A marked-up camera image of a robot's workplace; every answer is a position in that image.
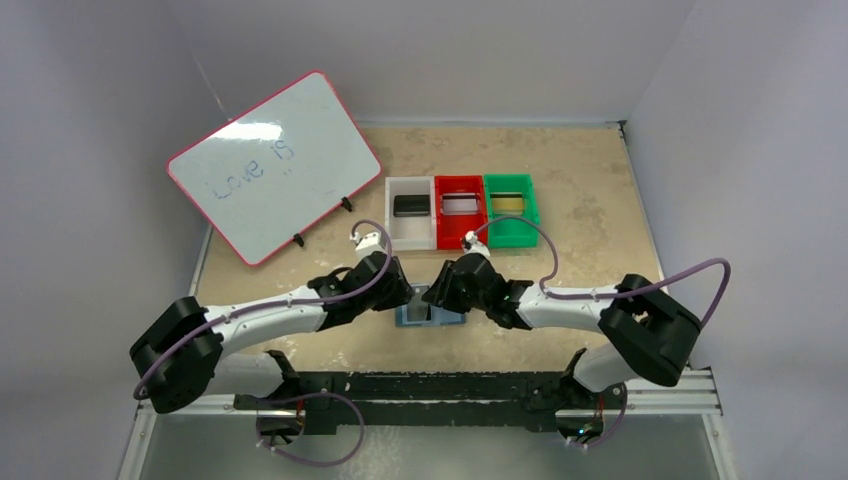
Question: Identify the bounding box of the blue card holder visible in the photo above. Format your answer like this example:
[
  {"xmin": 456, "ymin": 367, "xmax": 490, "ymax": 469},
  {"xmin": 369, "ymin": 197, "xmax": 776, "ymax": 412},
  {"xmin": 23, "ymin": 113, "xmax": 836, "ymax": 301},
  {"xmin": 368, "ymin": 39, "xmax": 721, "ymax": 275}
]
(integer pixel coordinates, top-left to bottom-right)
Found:
[{"xmin": 395, "ymin": 283, "xmax": 466, "ymax": 328}]

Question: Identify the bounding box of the silver card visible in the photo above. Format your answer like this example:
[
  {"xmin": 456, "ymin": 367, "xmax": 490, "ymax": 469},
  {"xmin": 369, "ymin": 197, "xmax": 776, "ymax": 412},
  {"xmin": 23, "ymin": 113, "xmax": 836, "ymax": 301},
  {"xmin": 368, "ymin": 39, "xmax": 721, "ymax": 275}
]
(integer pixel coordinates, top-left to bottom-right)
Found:
[{"xmin": 441, "ymin": 192, "xmax": 480, "ymax": 216}]

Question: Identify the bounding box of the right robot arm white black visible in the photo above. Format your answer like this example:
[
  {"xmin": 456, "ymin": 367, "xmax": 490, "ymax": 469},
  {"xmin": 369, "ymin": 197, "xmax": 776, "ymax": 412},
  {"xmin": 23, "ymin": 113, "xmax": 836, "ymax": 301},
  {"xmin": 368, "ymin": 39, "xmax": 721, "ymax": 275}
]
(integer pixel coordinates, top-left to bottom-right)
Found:
[{"xmin": 422, "ymin": 253, "xmax": 702, "ymax": 393}]

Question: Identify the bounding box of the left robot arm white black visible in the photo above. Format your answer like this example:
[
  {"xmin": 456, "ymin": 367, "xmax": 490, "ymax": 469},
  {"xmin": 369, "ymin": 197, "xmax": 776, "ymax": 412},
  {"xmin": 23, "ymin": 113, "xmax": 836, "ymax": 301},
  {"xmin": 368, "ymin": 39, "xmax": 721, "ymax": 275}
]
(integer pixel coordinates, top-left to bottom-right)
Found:
[{"xmin": 129, "ymin": 252, "xmax": 414, "ymax": 414}]

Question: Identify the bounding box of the gold card in green bin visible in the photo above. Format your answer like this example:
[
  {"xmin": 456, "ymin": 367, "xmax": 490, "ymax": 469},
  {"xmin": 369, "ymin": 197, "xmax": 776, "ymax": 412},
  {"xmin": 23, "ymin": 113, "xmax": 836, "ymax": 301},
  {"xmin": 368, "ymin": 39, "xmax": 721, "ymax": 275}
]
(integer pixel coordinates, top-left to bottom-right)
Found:
[{"xmin": 489, "ymin": 192, "xmax": 526, "ymax": 217}]

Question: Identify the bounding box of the black card in white bin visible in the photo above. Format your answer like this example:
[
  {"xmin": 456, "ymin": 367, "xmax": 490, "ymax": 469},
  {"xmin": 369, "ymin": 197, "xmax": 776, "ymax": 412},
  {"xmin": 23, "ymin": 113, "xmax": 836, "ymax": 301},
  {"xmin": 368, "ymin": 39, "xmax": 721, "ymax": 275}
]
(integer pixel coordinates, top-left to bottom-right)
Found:
[{"xmin": 391, "ymin": 194, "xmax": 431, "ymax": 218}]

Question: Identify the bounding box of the red plastic bin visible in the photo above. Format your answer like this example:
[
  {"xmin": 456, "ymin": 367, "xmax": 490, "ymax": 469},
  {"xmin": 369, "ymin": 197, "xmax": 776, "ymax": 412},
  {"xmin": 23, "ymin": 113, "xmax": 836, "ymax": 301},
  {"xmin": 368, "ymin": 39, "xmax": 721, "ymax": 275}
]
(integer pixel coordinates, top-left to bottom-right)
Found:
[{"xmin": 434, "ymin": 175, "xmax": 488, "ymax": 250}]

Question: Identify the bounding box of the white plastic bin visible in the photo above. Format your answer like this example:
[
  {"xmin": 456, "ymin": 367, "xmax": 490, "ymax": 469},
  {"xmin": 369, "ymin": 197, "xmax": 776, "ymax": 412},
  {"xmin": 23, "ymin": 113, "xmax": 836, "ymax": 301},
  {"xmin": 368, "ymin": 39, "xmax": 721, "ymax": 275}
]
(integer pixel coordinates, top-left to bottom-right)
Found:
[{"xmin": 384, "ymin": 176, "xmax": 436, "ymax": 251}]

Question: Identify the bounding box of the green plastic bin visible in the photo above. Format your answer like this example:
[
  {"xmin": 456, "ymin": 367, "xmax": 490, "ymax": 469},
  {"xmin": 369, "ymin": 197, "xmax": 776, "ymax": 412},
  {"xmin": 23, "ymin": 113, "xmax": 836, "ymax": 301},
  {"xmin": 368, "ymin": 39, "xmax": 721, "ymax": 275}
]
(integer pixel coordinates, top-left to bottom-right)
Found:
[{"xmin": 483, "ymin": 174, "xmax": 540, "ymax": 248}]

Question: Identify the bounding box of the pink framed whiteboard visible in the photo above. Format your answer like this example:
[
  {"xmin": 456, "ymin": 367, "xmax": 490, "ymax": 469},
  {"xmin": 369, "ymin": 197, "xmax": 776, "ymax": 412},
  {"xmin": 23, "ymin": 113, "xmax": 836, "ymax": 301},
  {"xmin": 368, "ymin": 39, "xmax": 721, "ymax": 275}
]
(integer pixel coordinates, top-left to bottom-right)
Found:
[{"xmin": 166, "ymin": 71, "xmax": 382, "ymax": 266}]

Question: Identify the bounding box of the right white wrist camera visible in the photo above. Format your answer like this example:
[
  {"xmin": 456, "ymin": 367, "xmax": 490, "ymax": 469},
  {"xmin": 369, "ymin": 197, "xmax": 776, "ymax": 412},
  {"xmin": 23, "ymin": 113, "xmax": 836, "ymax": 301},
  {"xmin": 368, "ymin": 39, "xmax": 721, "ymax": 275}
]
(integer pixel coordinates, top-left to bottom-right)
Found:
[{"xmin": 461, "ymin": 231, "xmax": 491, "ymax": 259}]

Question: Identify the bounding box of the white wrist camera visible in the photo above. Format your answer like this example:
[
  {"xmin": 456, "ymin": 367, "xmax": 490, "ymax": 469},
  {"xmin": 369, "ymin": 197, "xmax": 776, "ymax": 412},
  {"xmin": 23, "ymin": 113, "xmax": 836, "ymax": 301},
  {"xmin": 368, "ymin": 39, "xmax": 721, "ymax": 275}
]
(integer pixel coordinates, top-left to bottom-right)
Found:
[
  {"xmin": 461, "ymin": 231, "xmax": 491, "ymax": 259},
  {"xmin": 355, "ymin": 231, "xmax": 387, "ymax": 259}
]

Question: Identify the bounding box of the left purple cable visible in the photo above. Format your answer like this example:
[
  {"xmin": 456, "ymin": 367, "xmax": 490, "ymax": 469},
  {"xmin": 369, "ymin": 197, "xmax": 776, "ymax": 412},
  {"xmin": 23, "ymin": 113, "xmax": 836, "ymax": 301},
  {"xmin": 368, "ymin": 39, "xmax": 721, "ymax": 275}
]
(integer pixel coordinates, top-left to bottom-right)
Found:
[{"xmin": 132, "ymin": 219, "xmax": 394, "ymax": 402}]

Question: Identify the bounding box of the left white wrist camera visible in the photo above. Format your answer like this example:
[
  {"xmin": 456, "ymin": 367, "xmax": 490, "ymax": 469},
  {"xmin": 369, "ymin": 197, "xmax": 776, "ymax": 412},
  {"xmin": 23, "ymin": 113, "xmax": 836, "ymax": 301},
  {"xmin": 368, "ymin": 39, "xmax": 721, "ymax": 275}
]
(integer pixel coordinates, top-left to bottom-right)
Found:
[{"xmin": 355, "ymin": 231, "xmax": 387, "ymax": 259}]

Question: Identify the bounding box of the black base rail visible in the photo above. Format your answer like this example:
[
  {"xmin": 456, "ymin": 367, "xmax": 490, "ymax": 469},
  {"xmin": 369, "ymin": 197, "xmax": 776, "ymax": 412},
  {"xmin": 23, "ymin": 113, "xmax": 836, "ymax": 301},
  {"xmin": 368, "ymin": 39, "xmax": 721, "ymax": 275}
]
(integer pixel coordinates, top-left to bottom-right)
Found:
[{"xmin": 235, "ymin": 369, "xmax": 627, "ymax": 439}]

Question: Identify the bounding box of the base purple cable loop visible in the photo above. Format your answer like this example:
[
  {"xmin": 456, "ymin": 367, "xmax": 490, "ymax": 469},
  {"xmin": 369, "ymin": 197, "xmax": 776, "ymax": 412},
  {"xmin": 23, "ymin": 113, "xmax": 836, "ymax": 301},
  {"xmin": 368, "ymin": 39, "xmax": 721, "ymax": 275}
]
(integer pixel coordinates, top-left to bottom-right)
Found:
[{"xmin": 254, "ymin": 392, "xmax": 367, "ymax": 468}]

